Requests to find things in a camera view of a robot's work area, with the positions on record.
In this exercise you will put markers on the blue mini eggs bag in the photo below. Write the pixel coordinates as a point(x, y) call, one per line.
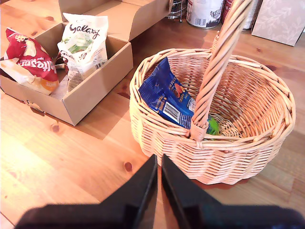
point(164, 95)

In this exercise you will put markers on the white printed paper sheet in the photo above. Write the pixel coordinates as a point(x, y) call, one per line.
point(59, 91)

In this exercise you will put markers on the red white Maltesers bunnies bag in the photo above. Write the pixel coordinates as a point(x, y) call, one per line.
point(28, 62)

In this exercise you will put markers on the red and white tin can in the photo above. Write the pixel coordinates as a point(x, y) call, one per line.
point(226, 12)

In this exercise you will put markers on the brown cardboard box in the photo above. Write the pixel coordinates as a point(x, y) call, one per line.
point(95, 95)

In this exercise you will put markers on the leaf patterned tissue box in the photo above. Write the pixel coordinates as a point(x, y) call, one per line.
point(278, 21)

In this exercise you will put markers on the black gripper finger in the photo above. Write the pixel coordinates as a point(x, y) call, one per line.
point(177, 190)
point(143, 190)

